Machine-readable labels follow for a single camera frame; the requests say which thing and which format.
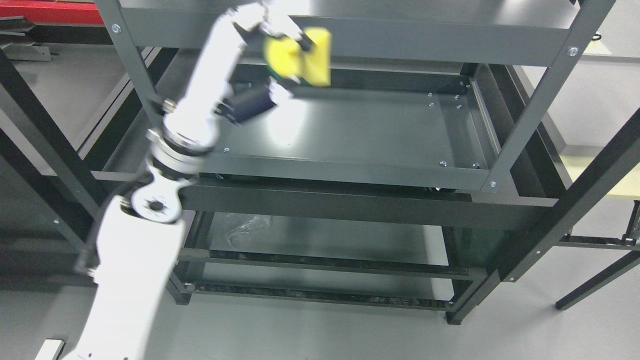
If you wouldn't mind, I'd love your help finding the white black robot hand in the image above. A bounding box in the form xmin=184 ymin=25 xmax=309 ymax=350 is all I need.
xmin=163 ymin=2 xmax=312 ymax=152

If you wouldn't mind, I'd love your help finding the red panel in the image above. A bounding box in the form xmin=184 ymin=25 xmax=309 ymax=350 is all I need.
xmin=0 ymin=0 xmax=105 ymax=27

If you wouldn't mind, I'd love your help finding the dark metal shelf rack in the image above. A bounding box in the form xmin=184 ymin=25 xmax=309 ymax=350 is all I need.
xmin=1 ymin=0 xmax=639 ymax=325

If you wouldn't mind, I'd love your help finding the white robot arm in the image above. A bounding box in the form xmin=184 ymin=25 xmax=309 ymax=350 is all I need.
xmin=65 ymin=114 xmax=220 ymax=360

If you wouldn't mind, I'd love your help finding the clear plastic bag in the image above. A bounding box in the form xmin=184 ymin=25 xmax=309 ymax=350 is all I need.
xmin=222 ymin=212 xmax=274 ymax=249

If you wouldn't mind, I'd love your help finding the green yellow sponge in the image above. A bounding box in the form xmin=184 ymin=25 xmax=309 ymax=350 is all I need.
xmin=262 ymin=27 xmax=333 ymax=87

